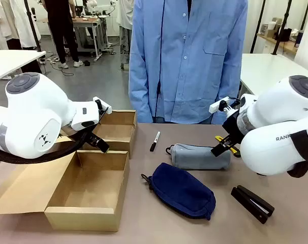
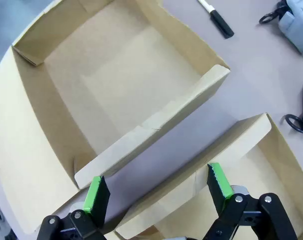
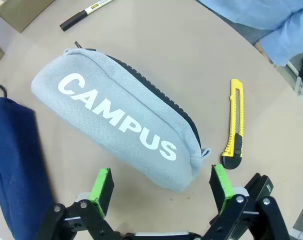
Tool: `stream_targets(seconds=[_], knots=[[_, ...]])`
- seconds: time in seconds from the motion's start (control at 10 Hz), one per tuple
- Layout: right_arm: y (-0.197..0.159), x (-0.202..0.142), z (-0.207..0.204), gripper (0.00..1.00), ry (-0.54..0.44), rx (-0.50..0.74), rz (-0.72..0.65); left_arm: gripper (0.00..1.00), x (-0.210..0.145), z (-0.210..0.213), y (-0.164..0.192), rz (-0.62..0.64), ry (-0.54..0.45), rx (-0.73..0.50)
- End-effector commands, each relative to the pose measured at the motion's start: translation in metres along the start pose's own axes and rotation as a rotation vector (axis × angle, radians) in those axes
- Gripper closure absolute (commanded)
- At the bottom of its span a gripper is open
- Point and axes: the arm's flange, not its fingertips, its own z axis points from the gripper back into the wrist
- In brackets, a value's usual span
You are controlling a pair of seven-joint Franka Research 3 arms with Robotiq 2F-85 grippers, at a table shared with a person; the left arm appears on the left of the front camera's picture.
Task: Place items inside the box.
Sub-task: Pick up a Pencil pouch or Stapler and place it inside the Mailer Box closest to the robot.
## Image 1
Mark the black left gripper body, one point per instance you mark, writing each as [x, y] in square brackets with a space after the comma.
[93, 138]

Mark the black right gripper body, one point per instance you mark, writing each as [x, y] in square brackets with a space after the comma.
[232, 129]

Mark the yellow black utility knife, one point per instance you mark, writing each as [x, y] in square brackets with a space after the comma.
[234, 150]

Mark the grey campus pencil case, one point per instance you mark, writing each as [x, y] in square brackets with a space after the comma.
[194, 158]

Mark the black white marker pen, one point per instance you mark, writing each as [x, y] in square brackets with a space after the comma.
[154, 142]

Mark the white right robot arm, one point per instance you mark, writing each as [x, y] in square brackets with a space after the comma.
[271, 106]

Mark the person right forearm blue sleeve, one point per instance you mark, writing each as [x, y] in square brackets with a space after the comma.
[141, 101]

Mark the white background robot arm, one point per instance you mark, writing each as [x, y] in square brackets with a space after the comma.
[98, 6]

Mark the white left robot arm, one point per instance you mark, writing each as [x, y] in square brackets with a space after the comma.
[34, 114]

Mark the person left forearm blue sleeve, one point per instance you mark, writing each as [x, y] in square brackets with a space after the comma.
[227, 86]

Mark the small open cardboard box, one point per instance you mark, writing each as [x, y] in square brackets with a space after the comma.
[121, 132]

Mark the large open cardboard box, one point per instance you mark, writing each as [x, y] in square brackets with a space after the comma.
[88, 183]

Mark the black box on shelf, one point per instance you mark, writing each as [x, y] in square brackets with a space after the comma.
[284, 34]

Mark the navy blue pencil case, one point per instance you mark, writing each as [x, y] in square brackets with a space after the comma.
[182, 191]

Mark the black stapler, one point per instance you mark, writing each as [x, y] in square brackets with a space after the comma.
[250, 202]

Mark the white table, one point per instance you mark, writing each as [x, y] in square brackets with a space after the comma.
[268, 71]
[11, 62]

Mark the small black floor object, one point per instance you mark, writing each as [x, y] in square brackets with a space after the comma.
[86, 62]

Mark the person in blue shirt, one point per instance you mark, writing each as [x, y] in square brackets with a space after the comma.
[189, 63]

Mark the thin black pole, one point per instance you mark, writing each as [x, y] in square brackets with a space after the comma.
[257, 25]

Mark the black stand pole with base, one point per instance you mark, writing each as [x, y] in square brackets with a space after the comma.
[281, 28]

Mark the blue bottle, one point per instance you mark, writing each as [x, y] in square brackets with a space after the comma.
[299, 38]

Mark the brown desk with white legs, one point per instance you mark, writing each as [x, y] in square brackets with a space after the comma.
[85, 21]

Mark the person in black clothes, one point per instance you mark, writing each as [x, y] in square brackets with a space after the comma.
[58, 25]

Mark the black tripod pole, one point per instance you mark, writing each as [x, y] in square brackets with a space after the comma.
[34, 33]

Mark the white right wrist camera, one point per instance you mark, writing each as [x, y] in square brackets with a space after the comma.
[216, 106]

